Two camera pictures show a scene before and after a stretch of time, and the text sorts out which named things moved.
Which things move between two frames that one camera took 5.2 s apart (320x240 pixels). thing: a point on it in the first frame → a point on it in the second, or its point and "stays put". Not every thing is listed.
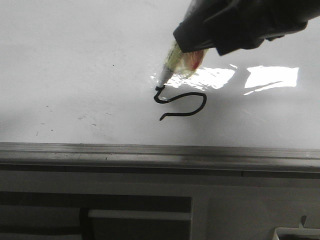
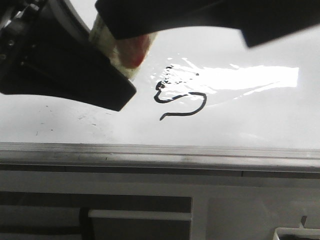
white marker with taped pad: (179, 62) → (130, 52)
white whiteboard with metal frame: (78, 94) stays put
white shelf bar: (147, 214) stays put
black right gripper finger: (202, 23) → (46, 49)
